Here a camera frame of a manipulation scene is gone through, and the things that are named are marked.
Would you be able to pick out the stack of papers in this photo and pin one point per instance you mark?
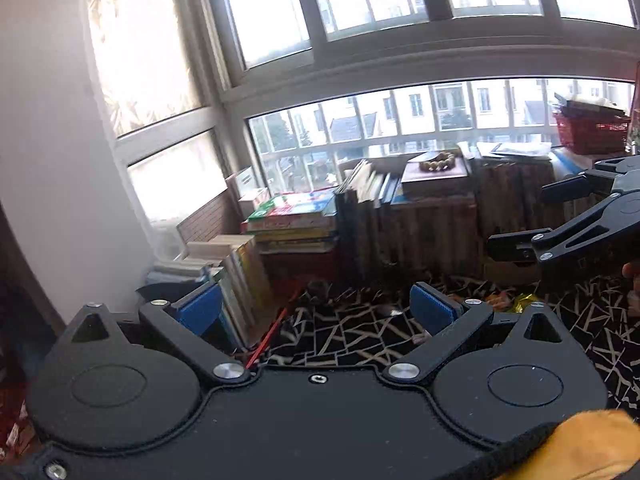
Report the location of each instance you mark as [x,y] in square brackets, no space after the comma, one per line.
[515,151]

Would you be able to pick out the black white patterned blanket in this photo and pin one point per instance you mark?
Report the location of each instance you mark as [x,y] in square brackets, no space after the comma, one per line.
[350,330]

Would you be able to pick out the yellow cloth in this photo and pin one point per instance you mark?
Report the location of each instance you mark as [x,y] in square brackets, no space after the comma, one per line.
[590,445]

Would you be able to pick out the tall dark upright books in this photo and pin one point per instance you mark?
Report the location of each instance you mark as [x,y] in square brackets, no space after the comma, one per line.
[365,220]

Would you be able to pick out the person's right hand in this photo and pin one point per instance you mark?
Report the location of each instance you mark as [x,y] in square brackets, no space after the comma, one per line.
[632,271]

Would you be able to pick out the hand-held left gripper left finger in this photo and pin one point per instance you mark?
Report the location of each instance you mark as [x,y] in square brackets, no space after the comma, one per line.
[200,310]

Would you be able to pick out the beige upright books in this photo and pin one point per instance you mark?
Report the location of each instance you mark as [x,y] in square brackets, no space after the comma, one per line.
[240,270]

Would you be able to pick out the large bay window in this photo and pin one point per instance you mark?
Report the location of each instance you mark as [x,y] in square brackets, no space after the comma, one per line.
[350,60]

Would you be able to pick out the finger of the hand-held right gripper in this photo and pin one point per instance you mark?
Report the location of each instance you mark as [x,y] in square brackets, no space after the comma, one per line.
[575,240]
[590,182]

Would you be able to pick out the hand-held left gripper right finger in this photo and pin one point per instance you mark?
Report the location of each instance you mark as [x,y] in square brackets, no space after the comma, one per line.
[432,310]

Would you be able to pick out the orange wrapper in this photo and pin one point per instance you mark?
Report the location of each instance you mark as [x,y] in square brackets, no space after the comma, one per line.
[497,301]

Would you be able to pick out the red stick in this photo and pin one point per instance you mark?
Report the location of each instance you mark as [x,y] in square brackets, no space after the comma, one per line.
[272,327]

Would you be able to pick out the white box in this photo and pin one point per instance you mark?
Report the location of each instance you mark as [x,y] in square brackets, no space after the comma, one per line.
[242,185]

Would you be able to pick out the brown wooden board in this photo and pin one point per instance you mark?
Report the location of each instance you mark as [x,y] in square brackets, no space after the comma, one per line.
[205,220]

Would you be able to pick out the brown hardcover book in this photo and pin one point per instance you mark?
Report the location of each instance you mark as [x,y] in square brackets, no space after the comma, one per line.
[435,182]

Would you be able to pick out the gold wrapper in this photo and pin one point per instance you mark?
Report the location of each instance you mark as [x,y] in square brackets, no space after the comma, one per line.
[522,302]

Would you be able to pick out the red plastic basket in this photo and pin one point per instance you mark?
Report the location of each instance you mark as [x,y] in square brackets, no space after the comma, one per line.
[590,135]

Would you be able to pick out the white blue striped bag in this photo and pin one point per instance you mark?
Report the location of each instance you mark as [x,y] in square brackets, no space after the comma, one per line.
[570,162]

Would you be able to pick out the stack of colourful books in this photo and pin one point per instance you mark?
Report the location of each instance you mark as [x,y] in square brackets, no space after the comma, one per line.
[290,220]

